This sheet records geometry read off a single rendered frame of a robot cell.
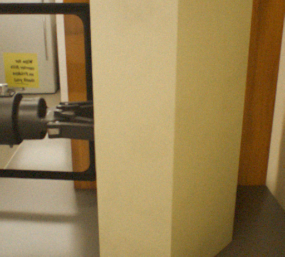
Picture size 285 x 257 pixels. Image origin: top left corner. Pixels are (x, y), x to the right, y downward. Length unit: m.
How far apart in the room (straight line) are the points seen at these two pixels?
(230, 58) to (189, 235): 0.29
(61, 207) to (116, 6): 0.55
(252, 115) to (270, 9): 0.25
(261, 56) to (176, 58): 0.45
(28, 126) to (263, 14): 0.56
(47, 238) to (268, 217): 0.48
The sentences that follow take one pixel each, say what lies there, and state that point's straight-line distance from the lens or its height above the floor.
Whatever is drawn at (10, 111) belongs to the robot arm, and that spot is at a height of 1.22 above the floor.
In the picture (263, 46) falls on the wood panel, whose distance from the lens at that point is 0.94.
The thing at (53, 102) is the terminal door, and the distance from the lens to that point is 0.87.
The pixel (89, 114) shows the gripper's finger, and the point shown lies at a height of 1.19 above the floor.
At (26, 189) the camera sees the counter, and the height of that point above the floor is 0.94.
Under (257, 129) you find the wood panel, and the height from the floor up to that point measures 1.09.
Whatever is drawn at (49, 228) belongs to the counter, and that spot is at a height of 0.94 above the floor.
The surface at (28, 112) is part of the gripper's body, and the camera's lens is 0.67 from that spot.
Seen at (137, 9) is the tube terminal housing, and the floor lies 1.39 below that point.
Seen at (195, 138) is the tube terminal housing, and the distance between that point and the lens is 0.59.
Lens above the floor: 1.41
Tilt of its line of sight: 18 degrees down
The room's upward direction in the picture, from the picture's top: straight up
